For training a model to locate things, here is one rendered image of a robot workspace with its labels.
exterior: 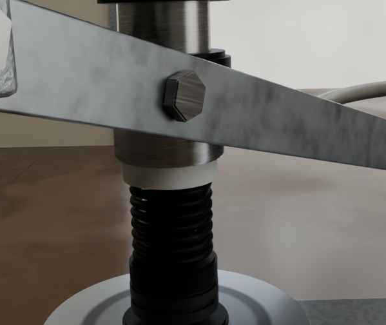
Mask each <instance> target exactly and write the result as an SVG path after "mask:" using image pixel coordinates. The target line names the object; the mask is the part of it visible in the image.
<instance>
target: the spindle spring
mask: <svg viewBox="0 0 386 325"><path fill-rule="evenodd" d="M211 184H212V182H210V183H208V184H205V185H202V186H197V187H194V188H186V189H181V190H166V191H153V190H148V189H142V188H137V187H134V186H130V187H129V190H130V193H131V194H132V196H131V197H130V203H131V205H132V207H131V210H130V213H131V215H132V219H131V225H132V226H133V229H132V231H131V234H132V236H133V241H132V246H133V248H134V250H133V253H132V254H133V258H134V259H135V260H136V261H137V262H138V263H139V264H141V265H145V266H148V267H152V268H163V269H168V268H181V267H185V266H190V265H192V264H196V263H198V262H200V261H202V260H204V259H205V258H206V257H208V256H209V255H210V254H211V253H212V251H213V241H212V239H213V232H212V228H213V221H212V220H211V219H212V216H213V212H212V210H211V208H212V204H213V201H212V199H211V196H212V193H213V192H212V189H211ZM192 196H194V197H193V198H190V199H186V200H183V201H175V202H149V201H148V200H151V201H171V200H177V199H185V198H188V197H192ZM142 199H145V200H142ZM191 208H195V209H192V210H188V209H191ZM182 210H188V211H185V212H179V213H169V214H156V213H148V212H177V211H182ZM193 219H194V220H193ZM190 220H193V221H190ZM185 221H189V222H185ZM178 222H185V223H182V224H174V225H153V224H149V223H155V224H171V223H178ZM191 231H194V232H191ZM187 232H191V233H187ZM181 233H187V234H184V235H177V236H171V237H157V236H151V235H176V234H181ZM150 234H151V235H150ZM191 242H193V243H191ZM188 243H191V244H188ZM183 244H188V245H185V246H179V247H173V248H157V247H152V246H178V245H183ZM150 245H151V246H150ZM192 253H194V254H193V255H190V254H192ZM185 255H188V256H186V257H181V256H185ZM148 256H150V257H148ZM151 257H160V258H170V257H181V258H175V259H156V258H151Z"/></svg>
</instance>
